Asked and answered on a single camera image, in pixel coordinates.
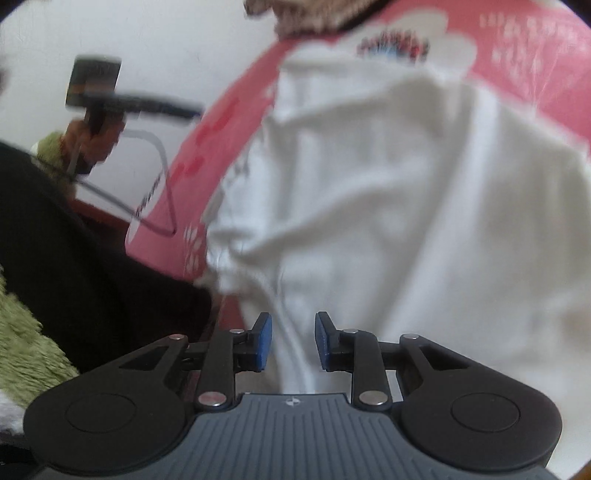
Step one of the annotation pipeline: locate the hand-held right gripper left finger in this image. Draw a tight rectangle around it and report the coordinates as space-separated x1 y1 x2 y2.
119 311 274 411

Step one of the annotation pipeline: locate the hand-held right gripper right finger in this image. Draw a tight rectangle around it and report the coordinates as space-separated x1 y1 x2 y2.
314 311 467 409

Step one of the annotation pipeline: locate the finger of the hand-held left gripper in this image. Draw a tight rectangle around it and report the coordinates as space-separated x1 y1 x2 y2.
120 92 206 118

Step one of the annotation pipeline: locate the white sweatshirt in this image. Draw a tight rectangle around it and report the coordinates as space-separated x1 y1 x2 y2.
196 58 591 402

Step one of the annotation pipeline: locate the person's left hand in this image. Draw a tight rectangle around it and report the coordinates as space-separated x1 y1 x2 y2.
62 117 123 174

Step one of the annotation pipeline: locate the red floral blanket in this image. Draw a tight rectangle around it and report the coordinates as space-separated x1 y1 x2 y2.
124 0 591 393

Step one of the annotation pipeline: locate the black cable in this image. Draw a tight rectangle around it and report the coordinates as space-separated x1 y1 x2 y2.
28 129 181 237

